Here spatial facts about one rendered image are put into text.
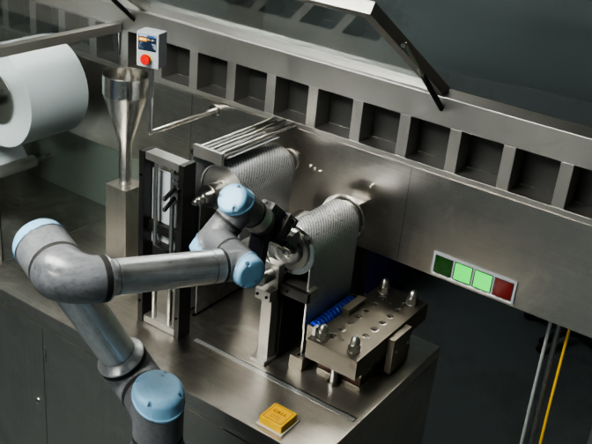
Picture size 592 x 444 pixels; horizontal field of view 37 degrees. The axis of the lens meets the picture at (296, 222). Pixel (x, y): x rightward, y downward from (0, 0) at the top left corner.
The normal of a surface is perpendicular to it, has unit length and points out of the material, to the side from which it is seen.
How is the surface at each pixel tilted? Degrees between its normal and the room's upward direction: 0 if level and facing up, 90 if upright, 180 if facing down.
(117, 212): 90
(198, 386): 0
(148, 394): 8
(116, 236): 90
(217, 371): 0
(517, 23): 90
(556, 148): 90
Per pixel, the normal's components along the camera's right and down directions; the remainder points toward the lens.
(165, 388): 0.15, -0.83
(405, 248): -0.57, 0.32
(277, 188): 0.81, 0.35
